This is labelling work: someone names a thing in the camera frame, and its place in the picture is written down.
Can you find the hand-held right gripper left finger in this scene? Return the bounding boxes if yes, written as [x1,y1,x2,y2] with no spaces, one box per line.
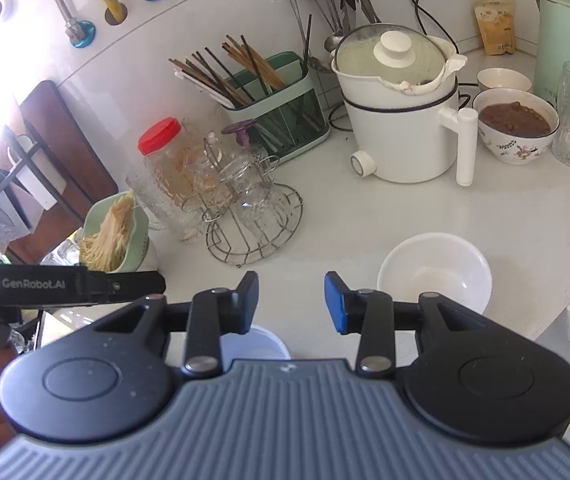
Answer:
[92,270,261,379]

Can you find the yellow snack packet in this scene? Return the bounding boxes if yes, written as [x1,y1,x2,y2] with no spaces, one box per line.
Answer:
[474,0,517,57]

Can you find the small white bowl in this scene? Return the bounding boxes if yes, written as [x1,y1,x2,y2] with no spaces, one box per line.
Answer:
[476,67,534,94]

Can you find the green strainer with noodles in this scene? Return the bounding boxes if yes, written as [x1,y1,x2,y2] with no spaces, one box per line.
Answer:
[79,189,150,274]

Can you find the black dish rack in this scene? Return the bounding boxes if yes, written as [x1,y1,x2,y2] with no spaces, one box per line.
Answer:
[0,124,74,262]

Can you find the glass cups on rack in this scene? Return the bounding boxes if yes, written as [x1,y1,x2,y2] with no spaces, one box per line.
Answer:
[185,119,282,221]

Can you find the floral bowl with brown food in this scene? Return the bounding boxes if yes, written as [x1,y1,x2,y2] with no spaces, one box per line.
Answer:
[472,88,561,166]

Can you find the group of drinking glasses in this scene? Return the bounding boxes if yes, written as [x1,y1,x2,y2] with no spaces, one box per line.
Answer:
[39,237,84,267]

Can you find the white electric cooking pot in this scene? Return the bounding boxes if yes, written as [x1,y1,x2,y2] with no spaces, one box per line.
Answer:
[331,22,479,188]

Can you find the white plastic bowl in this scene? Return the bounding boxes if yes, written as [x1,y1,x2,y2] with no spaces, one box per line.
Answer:
[219,324,292,362]

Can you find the wide white bowl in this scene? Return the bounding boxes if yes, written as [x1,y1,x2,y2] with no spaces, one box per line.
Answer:
[376,232,493,319]

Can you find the black power cable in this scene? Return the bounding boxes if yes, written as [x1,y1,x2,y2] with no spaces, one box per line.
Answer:
[396,0,448,38]

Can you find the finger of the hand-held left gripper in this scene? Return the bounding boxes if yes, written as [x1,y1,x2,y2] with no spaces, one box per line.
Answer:
[87,269,168,307]

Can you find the dark wooden cutting board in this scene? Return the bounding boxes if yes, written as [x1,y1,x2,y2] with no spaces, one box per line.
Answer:
[4,79,120,267]

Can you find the green chopstick holder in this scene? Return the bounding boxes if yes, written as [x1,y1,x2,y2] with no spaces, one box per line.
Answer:
[214,51,332,165]

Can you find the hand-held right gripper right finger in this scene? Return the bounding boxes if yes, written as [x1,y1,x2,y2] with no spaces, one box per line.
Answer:
[324,270,482,379]

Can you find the wire cup rack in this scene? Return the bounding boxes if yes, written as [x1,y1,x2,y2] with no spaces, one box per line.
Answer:
[202,182,304,267]

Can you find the clear jar with red lid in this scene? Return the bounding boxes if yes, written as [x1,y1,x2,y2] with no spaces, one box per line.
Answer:
[137,117,228,241]

